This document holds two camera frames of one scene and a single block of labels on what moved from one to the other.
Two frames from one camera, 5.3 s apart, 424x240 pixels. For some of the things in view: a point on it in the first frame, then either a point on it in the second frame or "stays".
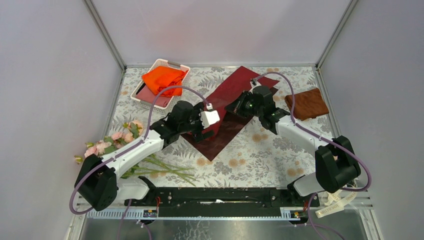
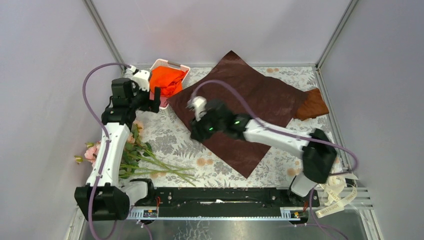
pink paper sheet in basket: [146, 95] stays
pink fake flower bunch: [151, 165] stays
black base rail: [220, 202] stays
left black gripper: [196, 113] → [150, 105]
